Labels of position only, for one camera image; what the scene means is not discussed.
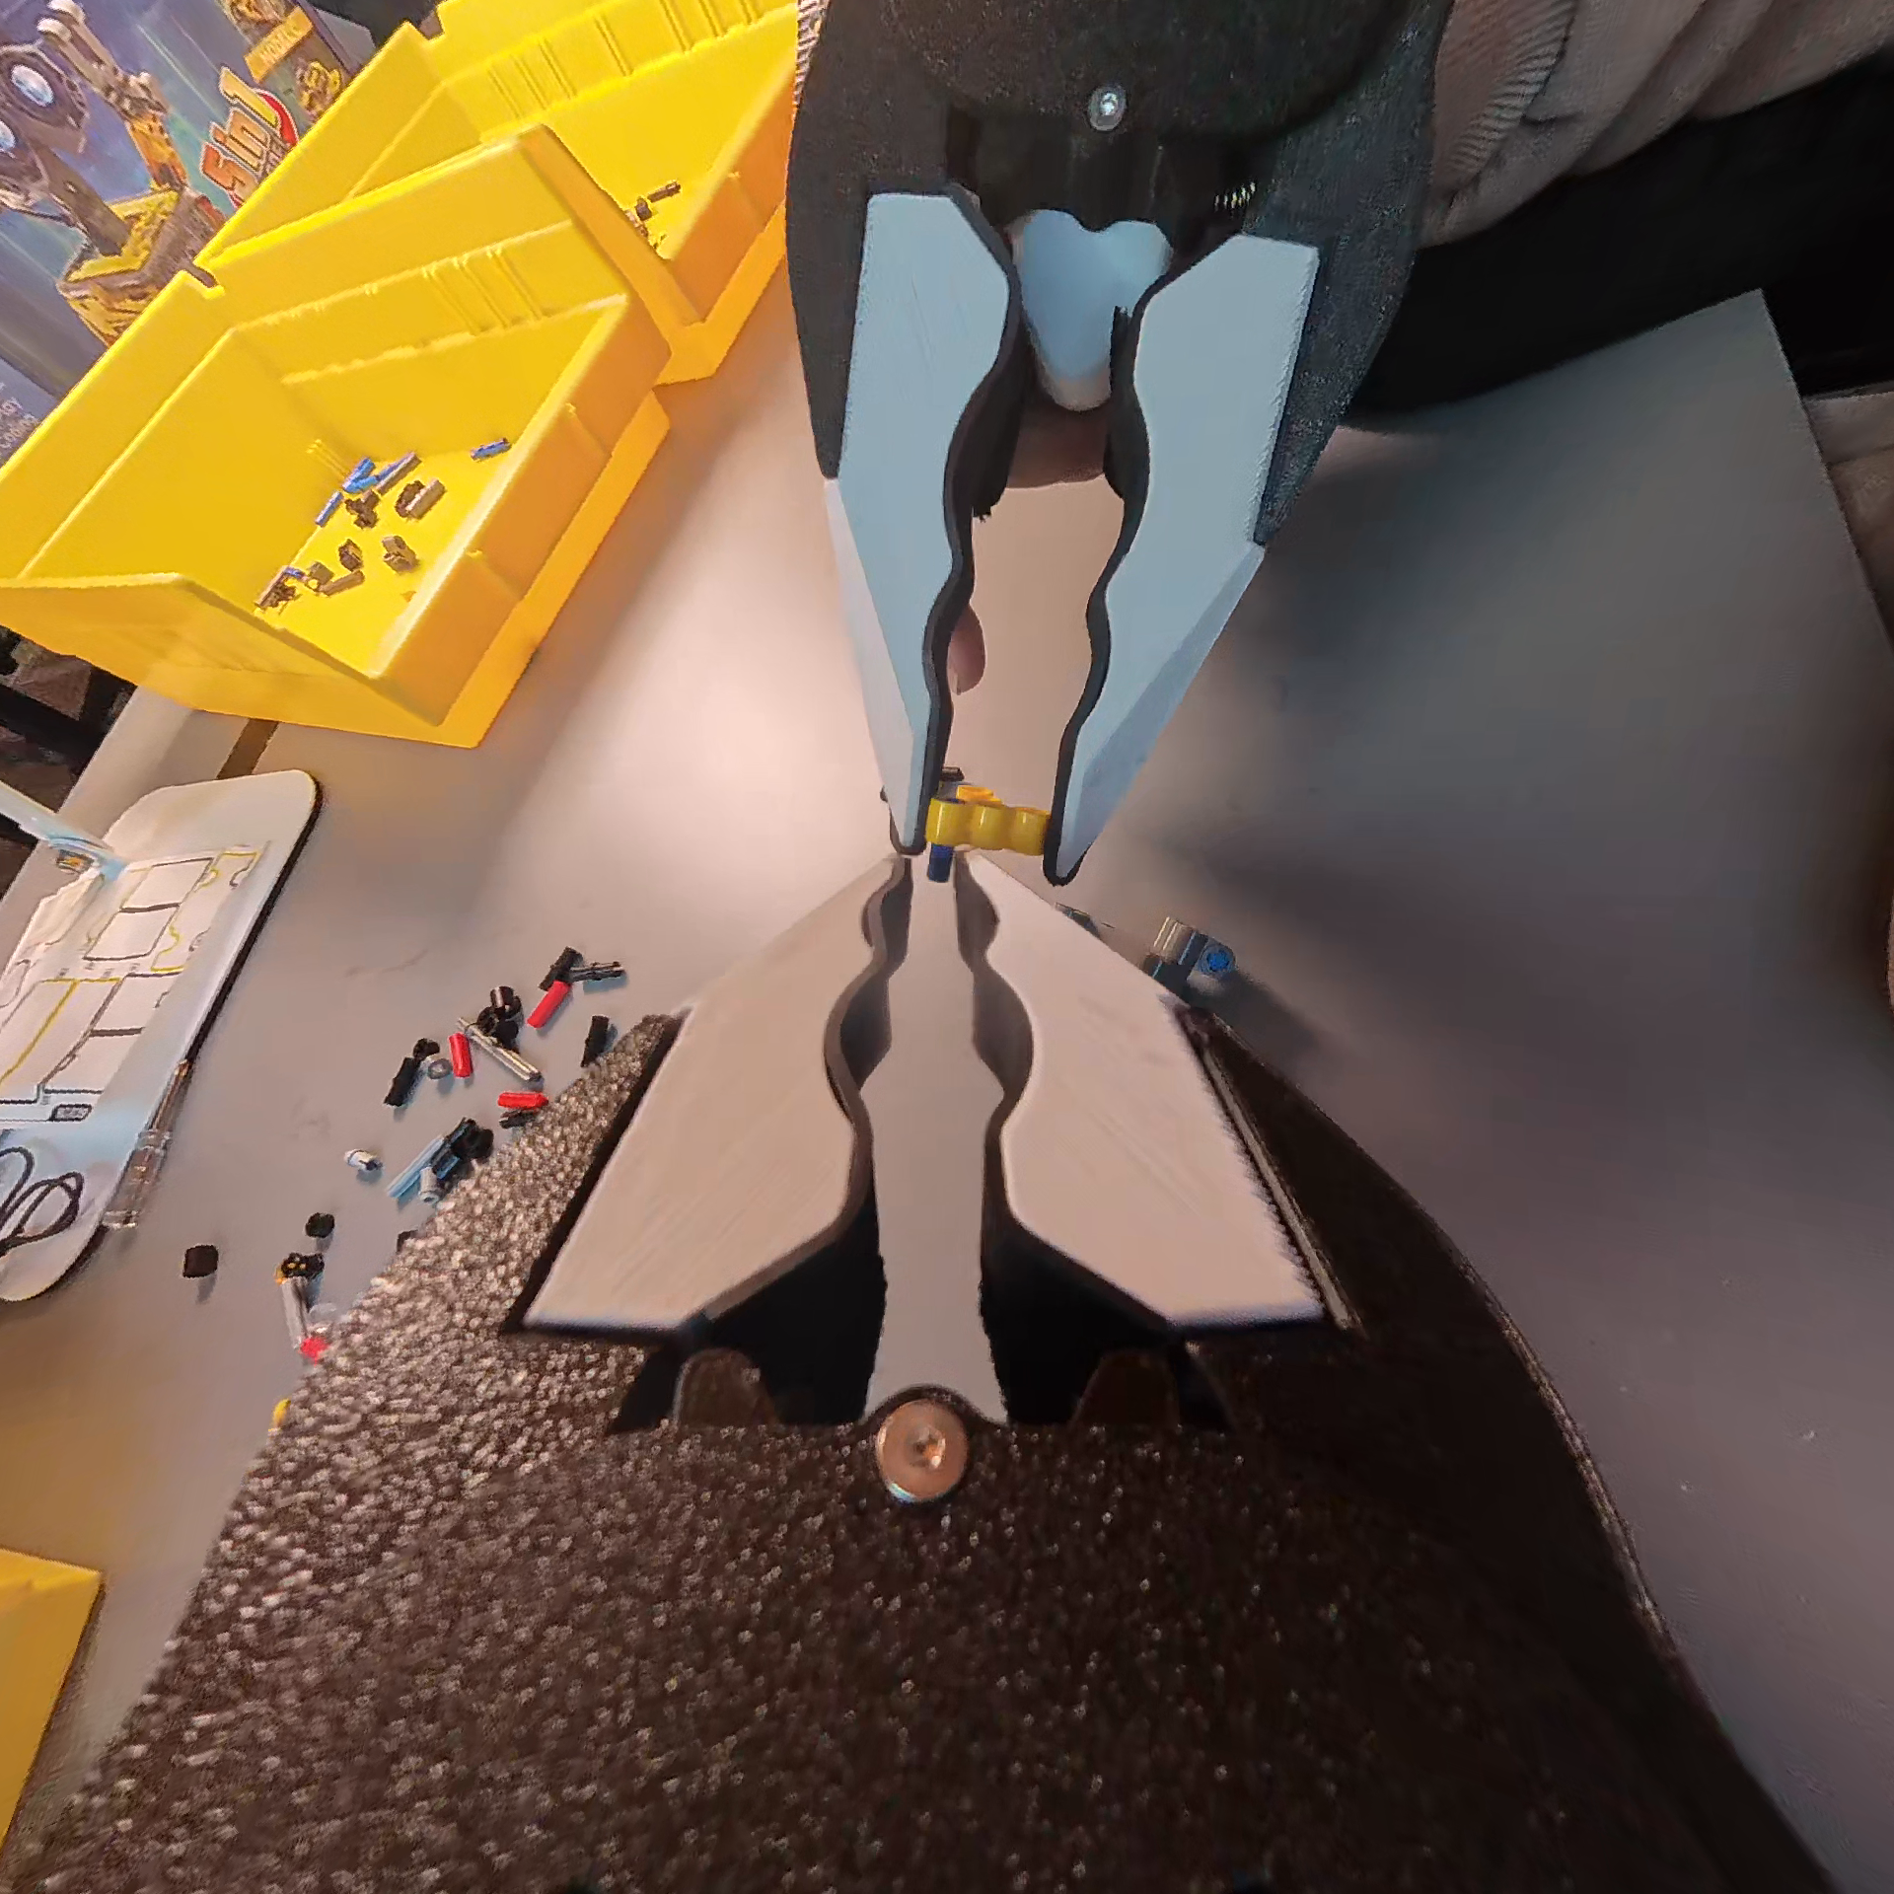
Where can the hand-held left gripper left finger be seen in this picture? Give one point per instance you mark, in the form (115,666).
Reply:
(705,1183)

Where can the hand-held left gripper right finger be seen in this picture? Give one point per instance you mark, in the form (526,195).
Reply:
(1154,1183)

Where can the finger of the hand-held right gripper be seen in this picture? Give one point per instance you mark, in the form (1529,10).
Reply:
(1211,445)
(901,420)

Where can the yellow building block assembly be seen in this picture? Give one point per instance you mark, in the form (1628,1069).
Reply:
(993,825)

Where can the blue grey pieces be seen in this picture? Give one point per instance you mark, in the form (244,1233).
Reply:
(371,551)

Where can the yellow plastic bin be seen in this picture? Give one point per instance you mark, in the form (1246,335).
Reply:
(446,117)
(34,1652)
(177,639)

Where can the person's right forearm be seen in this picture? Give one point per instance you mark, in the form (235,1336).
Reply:
(1655,90)

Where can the grey desk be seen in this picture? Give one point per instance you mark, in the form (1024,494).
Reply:
(1538,891)

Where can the grey piece with blue pin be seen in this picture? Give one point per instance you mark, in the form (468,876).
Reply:
(1187,954)

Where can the pile of black red pieces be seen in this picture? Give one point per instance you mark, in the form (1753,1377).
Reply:
(476,1038)

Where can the printed instruction sheet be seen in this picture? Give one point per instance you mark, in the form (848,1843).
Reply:
(147,952)

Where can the person's torso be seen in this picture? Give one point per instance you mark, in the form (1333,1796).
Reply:
(1863,459)

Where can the robot kit box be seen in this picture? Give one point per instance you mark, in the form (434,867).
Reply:
(123,177)

